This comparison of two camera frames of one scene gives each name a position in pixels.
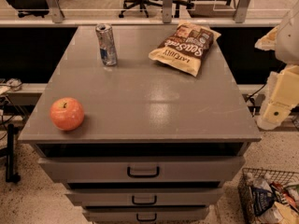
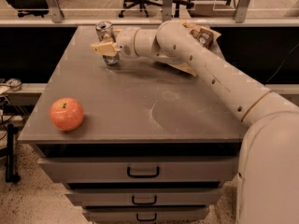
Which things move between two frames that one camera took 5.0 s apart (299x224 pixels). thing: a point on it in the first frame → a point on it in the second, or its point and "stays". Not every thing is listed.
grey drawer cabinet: [156, 145] stays
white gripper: [289, 41] → [126, 41]
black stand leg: [10, 175] stays
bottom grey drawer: [147, 214] stays
